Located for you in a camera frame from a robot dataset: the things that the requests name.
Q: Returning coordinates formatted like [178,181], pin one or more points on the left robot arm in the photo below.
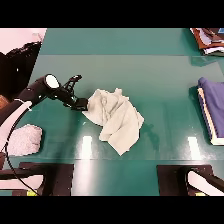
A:
[36,91]

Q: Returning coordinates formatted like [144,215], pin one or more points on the black garment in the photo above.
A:
[18,68]

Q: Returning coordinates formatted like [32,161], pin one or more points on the white fluffy garment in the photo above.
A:
[23,140]

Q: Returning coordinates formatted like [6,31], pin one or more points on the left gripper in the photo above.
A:
[80,103]

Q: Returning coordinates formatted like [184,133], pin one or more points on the brown garment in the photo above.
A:
[200,40]

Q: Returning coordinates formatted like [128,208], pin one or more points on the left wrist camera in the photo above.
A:
[70,83]

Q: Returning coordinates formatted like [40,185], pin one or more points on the pale green shirt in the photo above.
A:
[116,116]

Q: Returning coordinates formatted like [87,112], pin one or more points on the grey garment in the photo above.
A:
[208,36]

